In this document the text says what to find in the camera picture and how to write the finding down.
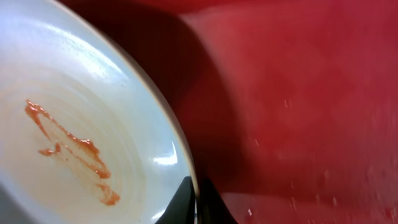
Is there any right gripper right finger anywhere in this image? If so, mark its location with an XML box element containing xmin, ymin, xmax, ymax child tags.
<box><xmin>198</xmin><ymin>179</ymin><xmax>238</xmax><ymax>224</ymax></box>

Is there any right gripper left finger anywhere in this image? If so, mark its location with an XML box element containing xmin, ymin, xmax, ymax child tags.
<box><xmin>155</xmin><ymin>176</ymin><xmax>196</xmax><ymax>224</ymax></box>

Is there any white plate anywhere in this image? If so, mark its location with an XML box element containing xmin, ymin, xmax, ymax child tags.
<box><xmin>1</xmin><ymin>0</ymin><xmax>195</xmax><ymax>223</ymax></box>

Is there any red serving tray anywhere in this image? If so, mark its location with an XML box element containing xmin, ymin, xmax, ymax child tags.
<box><xmin>57</xmin><ymin>0</ymin><xmax>397</xmax><ymax>223</ymax></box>

